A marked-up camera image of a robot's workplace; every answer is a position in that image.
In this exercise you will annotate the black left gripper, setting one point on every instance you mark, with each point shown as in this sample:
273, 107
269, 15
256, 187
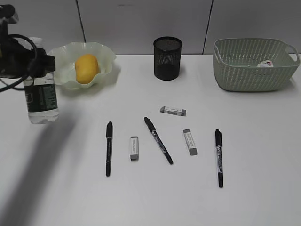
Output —
17, 52

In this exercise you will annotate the clear water bottle green label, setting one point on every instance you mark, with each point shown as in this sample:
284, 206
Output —
40, 95

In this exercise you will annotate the yellow mango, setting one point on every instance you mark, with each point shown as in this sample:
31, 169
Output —
86, 68

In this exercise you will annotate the grey white eraser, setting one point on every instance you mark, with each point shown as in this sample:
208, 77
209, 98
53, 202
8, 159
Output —
134, 148
173, 111
190, 142

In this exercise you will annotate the white waste paper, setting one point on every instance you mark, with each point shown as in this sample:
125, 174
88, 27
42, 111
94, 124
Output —
265, 64

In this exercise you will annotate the pale green wavy plate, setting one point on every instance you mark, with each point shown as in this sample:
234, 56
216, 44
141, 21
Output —
65, 61

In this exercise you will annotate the black mesh pen holder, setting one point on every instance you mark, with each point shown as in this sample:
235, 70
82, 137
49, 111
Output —
167, 57

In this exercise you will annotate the grey white eraser top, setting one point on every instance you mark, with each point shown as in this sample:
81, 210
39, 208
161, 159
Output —
173, 111

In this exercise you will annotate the pale green woven basket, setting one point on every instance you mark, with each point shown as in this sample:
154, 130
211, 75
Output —
235, 63

